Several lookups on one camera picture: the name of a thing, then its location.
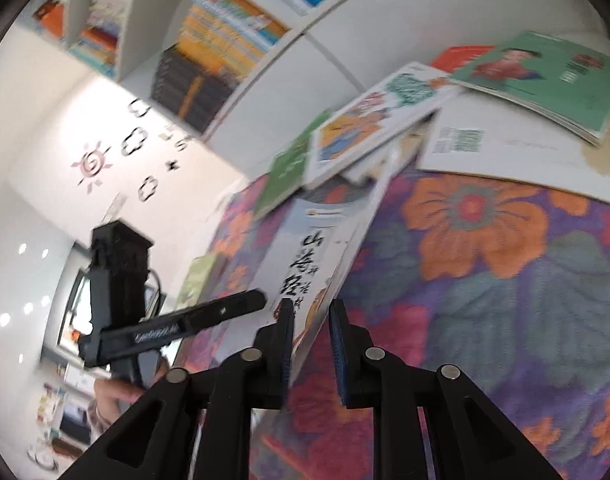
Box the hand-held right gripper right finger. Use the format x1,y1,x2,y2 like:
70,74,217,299
329,298,562,480

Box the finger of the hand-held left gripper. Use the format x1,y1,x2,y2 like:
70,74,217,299
180,288,267,340

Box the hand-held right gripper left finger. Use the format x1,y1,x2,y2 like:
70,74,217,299
59,297,297,480

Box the white ink-title book orange figure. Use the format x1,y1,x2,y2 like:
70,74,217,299
212,175,392,381

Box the row of dark hardcover books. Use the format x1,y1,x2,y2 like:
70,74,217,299
149,44,236,133

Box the row of colourful books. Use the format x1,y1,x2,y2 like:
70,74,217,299
68,0,142,78

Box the row of orange yellow books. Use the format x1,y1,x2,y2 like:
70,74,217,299
177,0,292,83

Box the person's left hand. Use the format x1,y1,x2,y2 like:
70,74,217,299
92,355,172,433

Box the light green book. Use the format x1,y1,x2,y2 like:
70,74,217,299
176,252,223,313

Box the window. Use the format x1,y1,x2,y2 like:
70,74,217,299
40,240,168,376

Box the dark green book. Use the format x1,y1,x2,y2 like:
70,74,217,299
256,110,333,220

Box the floral blanket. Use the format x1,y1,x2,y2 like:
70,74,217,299
172,165,610,480

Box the illustrated orange teal book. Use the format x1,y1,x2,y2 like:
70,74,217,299
304,61,463,188

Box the plain white cover book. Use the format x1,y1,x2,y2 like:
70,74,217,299
416,95,610,188

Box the white bookshelf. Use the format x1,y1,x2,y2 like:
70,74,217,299
30,0,436,181

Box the red book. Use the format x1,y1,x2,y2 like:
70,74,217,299
429,44,498,75

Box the green book with girl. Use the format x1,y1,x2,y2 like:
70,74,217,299
447,30,610,148

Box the sun wall sticker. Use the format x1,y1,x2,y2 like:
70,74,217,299
70,142,112,195

